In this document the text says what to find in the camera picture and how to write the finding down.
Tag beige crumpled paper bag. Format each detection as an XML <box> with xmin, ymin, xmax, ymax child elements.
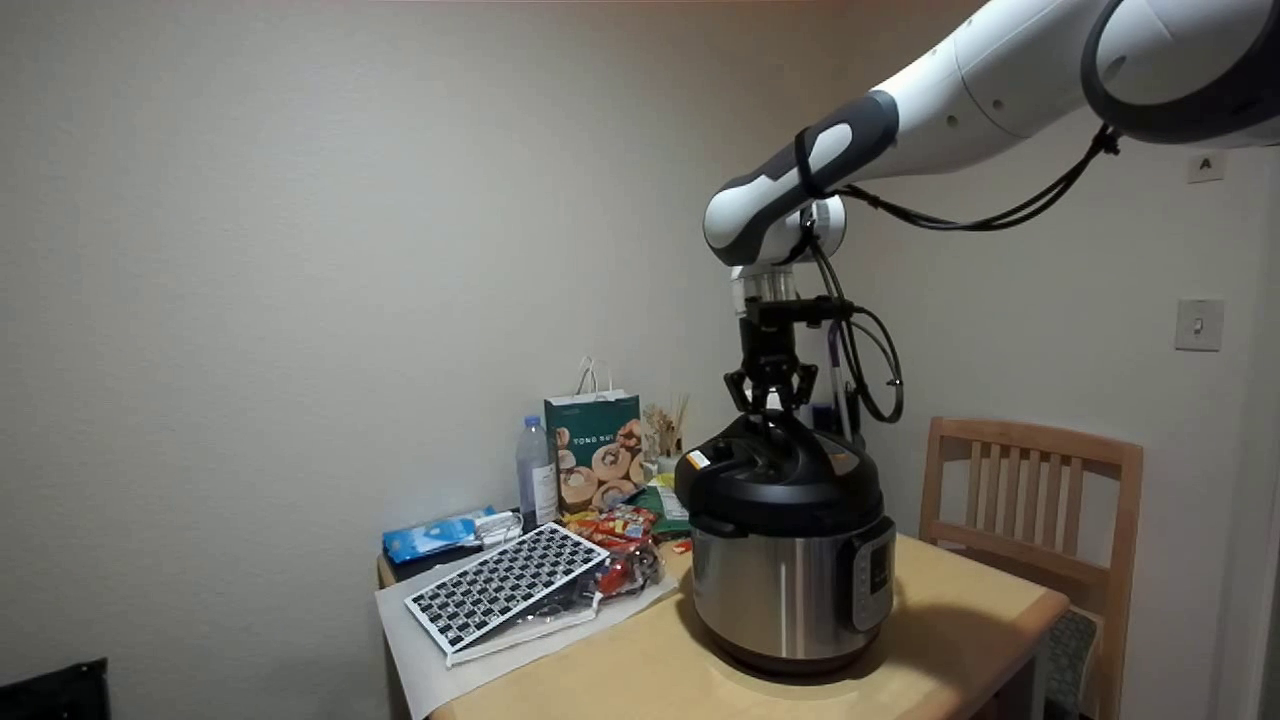
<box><xmin>640</xmin><ymin>391</ymin><xmax>696</xmax><ymax>463</ymax></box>

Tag green paper gift bag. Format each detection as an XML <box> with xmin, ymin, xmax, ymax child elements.
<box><xmin>540</xmin><ymin>350</ymin><xmax>646</xmax><ymax>520</ymax></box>

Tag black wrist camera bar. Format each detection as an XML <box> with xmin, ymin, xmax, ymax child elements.
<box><xmin>737</xmin><ymin>291</ymin><xmax>858</xmax><ymax>328</ymax></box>

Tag white wall switch plate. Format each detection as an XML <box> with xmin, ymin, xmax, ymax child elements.
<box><xmin>1172</xmin><ymin>294</ymin><xmax>1226</xmax><ymax>360</ymax></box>

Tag stainless rice cooker base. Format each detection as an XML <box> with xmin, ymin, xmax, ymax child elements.
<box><xmin>685</xmin><ymin>513</ymin><xmax>899</xmax><ymax>681</ymax></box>

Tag black rice cooker lid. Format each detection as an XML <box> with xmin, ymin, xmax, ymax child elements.
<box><xmin>671</xmin><ymin>406</ymin><xmax>893</xmax><ymax>539</ymax></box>

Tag grey patterned chair cushion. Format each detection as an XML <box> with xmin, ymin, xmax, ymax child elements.
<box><xmin>1034</xmin><ymin>602</ymin><xmax>1107</xmax><ymax>720</ymax></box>

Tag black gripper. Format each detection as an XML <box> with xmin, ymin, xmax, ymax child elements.
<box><xmin>721</xmin><ymin>317</ymin><xmax>819</xmax><ymax>424</ymax></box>

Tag red snack packages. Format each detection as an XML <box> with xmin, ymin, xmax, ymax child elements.
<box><xmin>562</xmin><ymin>504</ymin><xmax>669</xmax><ymax>609</ymax></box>

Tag black white patterned board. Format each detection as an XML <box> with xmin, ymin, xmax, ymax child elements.
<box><xmin>399</xmin><ymin>520</ymin><xmax>617</xmax><ymax>661</ymax></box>

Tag clear plastic water bottle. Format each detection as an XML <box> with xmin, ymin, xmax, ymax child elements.
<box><xmin>510</xmin><ymin>406</ymin><xmax>562</xmax><ymax>534</ymax></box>

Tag green yellow snack package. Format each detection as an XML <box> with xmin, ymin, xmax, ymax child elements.
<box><xmin>630</xmin><ymin>479</ymin><xmax>701</xmax><ymax>543</ymax></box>

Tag wooden chair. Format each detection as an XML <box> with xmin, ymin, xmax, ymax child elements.
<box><xmin>912</xmin><ymin>413</ymin><xmax>1146</xmax><ymax>720</ymax></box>

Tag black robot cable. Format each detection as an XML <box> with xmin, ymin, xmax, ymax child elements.
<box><xmin>793</xmin><ymin>117</ymin><xmax>1122</xmax><ymax>429</ymax></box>

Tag blue plastic package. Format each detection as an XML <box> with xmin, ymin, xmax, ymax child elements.
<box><xmin>378</xmin><ymin>504</ymin><xmax>524</xmax><ymax>579</ymax></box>

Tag black box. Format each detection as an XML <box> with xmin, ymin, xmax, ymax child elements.
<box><xmin>0</xmin><ymin>651</ymin><xmax>115</xmax><ymax>720</ymax></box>

